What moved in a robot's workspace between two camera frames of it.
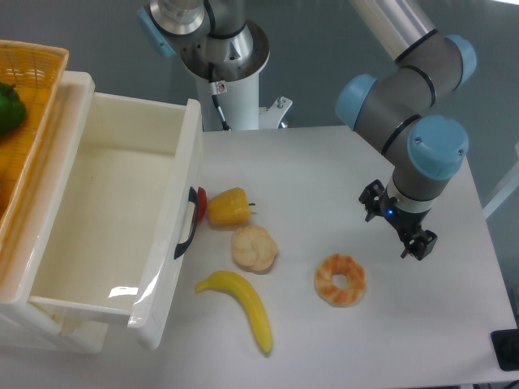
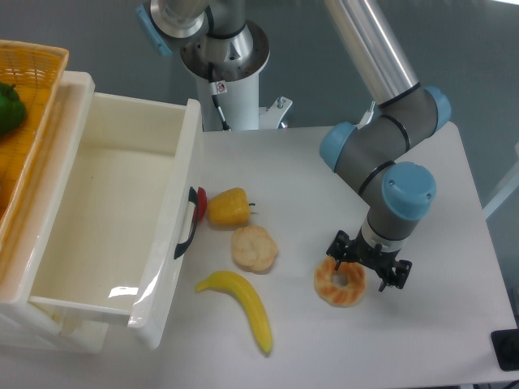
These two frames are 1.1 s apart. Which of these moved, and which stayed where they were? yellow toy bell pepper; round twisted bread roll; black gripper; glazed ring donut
Moved: black gripper
Stayed: yellow toy bell pepper; round twisted bread roll; glazed ring donut
